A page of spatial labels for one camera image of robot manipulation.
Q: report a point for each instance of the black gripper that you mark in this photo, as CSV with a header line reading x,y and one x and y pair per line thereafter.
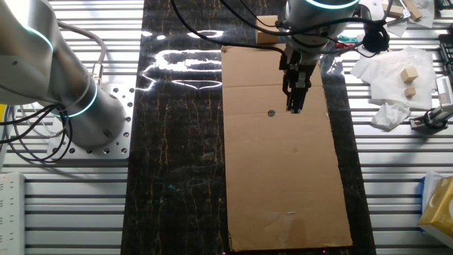
x,y
293,63

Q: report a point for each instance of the large wooden cube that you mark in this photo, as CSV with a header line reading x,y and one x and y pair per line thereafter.
x,y
263,37

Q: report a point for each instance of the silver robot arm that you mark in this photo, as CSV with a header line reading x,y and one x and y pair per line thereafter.
x,y
35,53

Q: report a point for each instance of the rectangular wooden block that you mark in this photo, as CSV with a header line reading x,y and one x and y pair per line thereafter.
x,y
394,11

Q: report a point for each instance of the long wooden block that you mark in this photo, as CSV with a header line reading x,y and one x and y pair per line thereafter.
x,y
413,10

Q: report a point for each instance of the brown cardboard sheet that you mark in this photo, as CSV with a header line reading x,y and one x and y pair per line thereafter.
x,y
283,170

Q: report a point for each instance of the large white tissue sheet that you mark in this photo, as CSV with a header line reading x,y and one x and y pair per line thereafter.
x,y
385,74

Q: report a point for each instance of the crumpled white tissue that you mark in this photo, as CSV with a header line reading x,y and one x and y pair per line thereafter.
x,y
389,115

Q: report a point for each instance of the small wooden cube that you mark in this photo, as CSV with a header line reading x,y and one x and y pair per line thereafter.
x,y
410,92

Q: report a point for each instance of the medium wooden cube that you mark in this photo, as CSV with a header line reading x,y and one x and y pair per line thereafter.
x,y
409,75

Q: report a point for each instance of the white paper piece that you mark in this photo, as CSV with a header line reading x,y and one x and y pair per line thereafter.
x,y
398,29

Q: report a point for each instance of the black marble pattern mat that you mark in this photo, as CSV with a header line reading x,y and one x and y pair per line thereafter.
x,y
177,141

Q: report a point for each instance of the white tissue wad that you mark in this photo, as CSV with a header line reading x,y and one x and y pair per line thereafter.
x,y
426,16

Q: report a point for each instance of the black keyboard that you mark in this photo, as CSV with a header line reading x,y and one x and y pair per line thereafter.
x,y
447,53

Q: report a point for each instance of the white pulled tissue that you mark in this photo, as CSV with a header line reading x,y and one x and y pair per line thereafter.
x,y
430,187

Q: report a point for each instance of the yellow tissue box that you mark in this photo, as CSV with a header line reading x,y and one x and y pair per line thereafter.
x,y
440,209

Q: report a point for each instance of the white power strip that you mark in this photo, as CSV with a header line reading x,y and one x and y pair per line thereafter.
x,y
10,212

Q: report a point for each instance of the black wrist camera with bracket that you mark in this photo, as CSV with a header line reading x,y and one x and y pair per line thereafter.
x,y
375,39

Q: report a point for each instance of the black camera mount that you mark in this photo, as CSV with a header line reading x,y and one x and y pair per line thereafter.
x,y
424,124

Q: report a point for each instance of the silver depth camera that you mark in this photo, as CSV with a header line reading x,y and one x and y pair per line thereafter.
x,y
445,90

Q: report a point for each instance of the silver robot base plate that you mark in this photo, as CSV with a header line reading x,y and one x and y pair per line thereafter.
x,y
120,141

